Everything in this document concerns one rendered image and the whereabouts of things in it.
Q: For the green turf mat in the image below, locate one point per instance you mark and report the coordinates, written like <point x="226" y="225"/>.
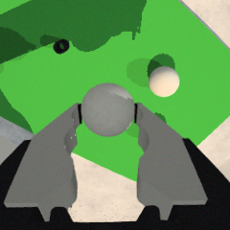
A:
<point x="118" y="41"/>

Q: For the grey ball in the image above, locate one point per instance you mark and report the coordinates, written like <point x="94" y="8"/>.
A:
<point x="107" y="109"/>

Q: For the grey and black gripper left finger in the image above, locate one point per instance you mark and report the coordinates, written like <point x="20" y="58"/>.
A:
<point x="39" y="174"/>

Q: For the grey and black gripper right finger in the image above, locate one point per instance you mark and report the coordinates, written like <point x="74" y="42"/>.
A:
<point x="178" y="178"/>

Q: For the white ball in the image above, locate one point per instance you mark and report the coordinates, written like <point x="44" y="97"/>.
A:
<point x="163" y="81"/>

